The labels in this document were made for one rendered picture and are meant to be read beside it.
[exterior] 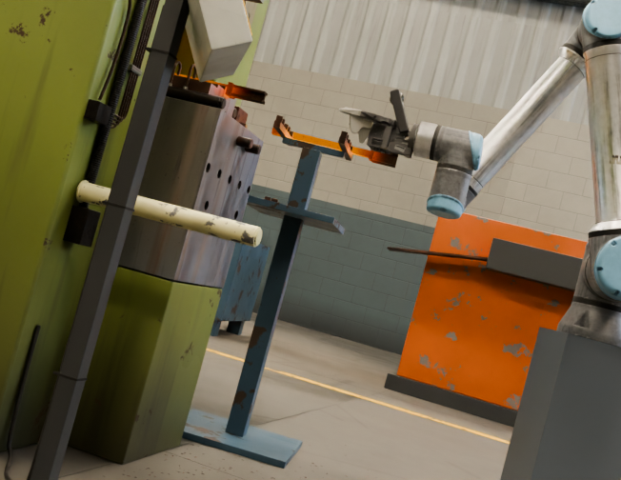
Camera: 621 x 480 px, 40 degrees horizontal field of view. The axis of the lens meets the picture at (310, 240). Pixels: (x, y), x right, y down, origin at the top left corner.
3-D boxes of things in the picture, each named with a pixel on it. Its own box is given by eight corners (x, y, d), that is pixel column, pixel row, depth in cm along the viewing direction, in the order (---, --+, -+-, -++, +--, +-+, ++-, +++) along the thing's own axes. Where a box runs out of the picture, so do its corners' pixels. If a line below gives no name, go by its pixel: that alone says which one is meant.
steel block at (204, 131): (223, 288, 249) (264, 141, 251) (173, 280, 212) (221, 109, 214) (56, 241, 263) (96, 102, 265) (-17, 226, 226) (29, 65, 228)
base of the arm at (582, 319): (612, 347, 233) (621, 310, 233) (644, 353, 214) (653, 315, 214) (546, 329, 232) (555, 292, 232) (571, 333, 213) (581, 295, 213)
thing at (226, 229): (259, 250, 189) (265, 227, 189) (251, 248, 184) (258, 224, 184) (85, 204, 199) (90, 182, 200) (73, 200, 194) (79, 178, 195)
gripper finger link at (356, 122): (338, 127, 213) (370, 138, 216) (344, 104, 213) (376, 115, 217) (333, 128, 216) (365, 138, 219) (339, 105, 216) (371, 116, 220)
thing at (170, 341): (180, 446, 247) (223, 289, 249) (122, 466, 210) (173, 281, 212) (14, 390, 261) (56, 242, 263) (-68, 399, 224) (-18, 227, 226)
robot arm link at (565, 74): (591, 17, 232) (421, 202, 235) (598, 0, 220) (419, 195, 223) (625, 44, 230) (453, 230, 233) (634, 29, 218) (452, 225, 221)
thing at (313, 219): (343, 234, 297) (345, 229, 297) (332, 224, 258) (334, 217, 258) (261, 212, 301) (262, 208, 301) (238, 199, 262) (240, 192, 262)
